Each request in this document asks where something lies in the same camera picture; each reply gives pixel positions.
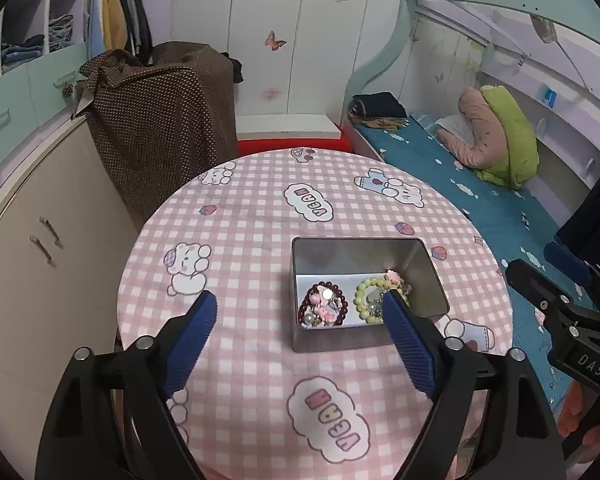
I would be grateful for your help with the pink checked tablecloth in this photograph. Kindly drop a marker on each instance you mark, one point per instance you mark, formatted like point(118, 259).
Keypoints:
point(240, 240)

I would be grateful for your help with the white pillow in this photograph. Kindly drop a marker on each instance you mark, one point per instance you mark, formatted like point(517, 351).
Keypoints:
point(455, 125)

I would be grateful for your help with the white wardrobe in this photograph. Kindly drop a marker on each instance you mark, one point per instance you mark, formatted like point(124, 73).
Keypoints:
point(305, 70)

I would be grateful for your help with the light blue hanging garment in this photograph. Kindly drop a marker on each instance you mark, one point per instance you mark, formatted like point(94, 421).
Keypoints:
point(96, 15)

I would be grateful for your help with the dark folded clothes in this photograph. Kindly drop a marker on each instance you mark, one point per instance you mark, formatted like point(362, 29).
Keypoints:
point(377, 105)

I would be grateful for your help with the mint bunk bed frame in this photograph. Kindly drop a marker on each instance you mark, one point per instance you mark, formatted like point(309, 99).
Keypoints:
point(380, 60)

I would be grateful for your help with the white flat board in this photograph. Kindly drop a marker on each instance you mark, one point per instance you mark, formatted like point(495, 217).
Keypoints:
point(287, 126)

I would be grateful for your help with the lilac shelf unit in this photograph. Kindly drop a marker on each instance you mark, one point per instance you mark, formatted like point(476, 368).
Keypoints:
point(45, 0)

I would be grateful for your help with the black cloth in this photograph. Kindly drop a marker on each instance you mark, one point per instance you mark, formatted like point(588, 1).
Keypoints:
point(234, 67)

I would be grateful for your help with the red storage box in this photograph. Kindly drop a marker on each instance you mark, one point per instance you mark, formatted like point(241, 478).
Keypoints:
point(260, 147)

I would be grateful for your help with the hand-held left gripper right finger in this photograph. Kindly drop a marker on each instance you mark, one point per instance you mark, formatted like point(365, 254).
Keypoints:
point(410, 345)

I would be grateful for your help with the silver metal tin box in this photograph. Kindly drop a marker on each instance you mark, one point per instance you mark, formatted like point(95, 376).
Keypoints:
point(360, 255)

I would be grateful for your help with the brown dotted cloth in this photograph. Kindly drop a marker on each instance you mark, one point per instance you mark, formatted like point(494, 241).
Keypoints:
point(160, 125)

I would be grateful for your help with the pink and green quilt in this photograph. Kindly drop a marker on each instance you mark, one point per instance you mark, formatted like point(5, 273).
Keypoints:
point(515, 135)

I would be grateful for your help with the folded blue clothes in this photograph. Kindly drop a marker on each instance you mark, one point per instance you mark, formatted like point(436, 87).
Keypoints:
point(22, 50)

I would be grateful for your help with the small blue packet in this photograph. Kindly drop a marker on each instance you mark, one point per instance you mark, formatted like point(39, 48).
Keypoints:
point(550, 96)

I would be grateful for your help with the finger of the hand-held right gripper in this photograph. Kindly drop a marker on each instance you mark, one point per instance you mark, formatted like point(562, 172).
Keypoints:
point(570, 262)
point(535, 285)

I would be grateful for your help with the dark hanging garments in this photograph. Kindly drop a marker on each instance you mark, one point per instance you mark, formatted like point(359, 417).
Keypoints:
point(137, 20)

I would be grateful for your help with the beige cabinet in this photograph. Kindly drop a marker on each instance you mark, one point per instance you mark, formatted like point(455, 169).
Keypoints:
point(55, 320)

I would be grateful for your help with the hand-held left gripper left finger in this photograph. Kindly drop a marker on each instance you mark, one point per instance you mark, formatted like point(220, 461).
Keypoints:
point(190, 345)

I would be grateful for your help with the pink butterfly sticker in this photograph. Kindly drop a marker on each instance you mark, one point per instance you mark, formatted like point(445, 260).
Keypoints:
point(275, 41)

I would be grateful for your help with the person's right hand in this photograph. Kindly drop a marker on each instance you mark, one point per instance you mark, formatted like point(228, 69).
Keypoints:
point(570, 410)

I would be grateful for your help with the teal bed sheet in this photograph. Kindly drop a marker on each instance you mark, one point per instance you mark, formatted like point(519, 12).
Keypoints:
point(480, 205)

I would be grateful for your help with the yellow hanging garment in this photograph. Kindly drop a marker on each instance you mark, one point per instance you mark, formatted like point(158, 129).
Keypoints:
point(114, 10)

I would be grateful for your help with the beige patterned scarf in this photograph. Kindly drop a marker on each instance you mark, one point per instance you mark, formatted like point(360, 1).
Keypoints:
point(380, 124)

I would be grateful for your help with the dark navy garment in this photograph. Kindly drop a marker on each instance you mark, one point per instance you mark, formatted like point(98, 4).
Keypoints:
point(595, 210)

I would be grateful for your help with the brown hanging toy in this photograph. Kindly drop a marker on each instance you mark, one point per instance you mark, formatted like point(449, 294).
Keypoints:
point(544, 29)

